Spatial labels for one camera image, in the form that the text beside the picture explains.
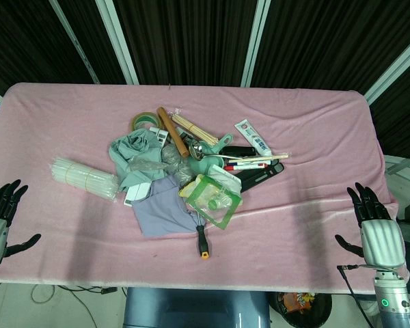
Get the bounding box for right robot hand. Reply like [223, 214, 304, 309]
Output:
[334, 182, 406, 269]

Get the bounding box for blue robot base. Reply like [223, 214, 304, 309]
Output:
[122, 286, 271, 328]

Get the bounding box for green-packaged item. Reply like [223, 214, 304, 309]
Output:
[178, 174, 243, 230]

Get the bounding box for pink tablecloth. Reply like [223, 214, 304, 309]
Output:
[0, 82, 400, 295]

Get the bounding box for bundle of white straws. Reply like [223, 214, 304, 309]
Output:
[49, 156, 119, 204]

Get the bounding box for black trash bin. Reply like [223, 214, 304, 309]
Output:
[276, 291, 334, 328]

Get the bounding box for wooden chopstick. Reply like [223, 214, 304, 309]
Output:
[228, 154, 291, 161]

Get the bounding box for white card box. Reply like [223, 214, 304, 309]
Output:
[123, 182, 152, 206]

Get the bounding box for red white pens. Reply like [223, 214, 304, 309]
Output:
[223, 162, 269, 172]

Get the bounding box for sage green cloth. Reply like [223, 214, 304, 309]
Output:
[109, 126, 168, 194]

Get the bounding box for white toothpaste tube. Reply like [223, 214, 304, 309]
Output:
[234, 118, 273, 156]

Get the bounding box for clear plastic bag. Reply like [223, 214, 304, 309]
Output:
[126, 156, 169, 176]

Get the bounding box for white zip pouch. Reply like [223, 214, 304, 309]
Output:
[207, 165, 243, 193]

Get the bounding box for black case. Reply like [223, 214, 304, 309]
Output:
[220, 146, 258, 158]

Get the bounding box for lavender cloth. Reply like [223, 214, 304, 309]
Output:
[132, 174, 206, 238]

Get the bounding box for green tape roll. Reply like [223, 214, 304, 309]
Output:
[132, 111, 162, 129]

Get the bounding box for mint green plastic scoop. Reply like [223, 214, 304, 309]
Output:
[187, 133, 234, 177]

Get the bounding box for metal ladle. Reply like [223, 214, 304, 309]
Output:
[189, 141, 247, 161]

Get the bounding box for grey mesh sponge balls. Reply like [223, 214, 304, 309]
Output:
[161, 143, 193, 185]

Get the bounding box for wooden rolling pin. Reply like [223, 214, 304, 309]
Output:
[156, 107, 190, 159]

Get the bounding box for bundle of bamboo skewers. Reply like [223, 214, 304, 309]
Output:
[171, 113, 221, 146]

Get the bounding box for black cable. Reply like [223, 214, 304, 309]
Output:
[337, 263, 375, 310]

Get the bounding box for black orange handled tool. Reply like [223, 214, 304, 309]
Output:
[194, 212, 210, 260]

